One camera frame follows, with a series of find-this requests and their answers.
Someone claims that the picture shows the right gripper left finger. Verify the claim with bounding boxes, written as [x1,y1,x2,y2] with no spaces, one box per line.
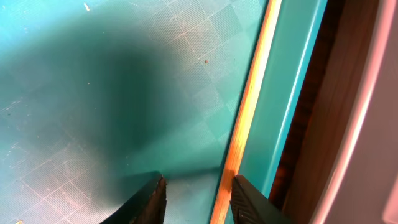
[101,174,167,224]

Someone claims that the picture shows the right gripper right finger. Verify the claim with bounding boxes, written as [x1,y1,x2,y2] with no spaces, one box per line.
[230,175,291,224]

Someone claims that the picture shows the teal plastic serving tray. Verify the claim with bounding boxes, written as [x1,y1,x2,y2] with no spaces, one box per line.
[0,0,329,224]

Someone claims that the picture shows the wooden chopstick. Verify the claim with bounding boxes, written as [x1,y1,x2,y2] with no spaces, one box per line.
[210,0,282,224]

